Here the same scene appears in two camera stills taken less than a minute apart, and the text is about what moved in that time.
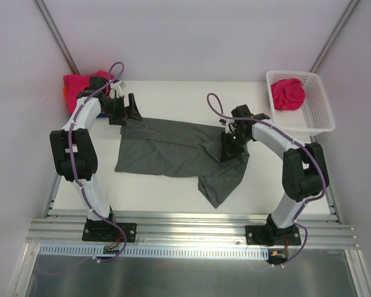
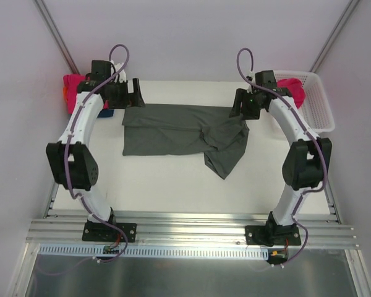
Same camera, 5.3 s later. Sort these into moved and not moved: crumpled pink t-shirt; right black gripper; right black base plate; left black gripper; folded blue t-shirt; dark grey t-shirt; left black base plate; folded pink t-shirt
Moved: left black gripper; dark grey t-shirt; right black gripper
Not moved: folded pink t-shirt; crumpled pink t-shirt; right black base plate; folded blue t-shirt; left black base plate
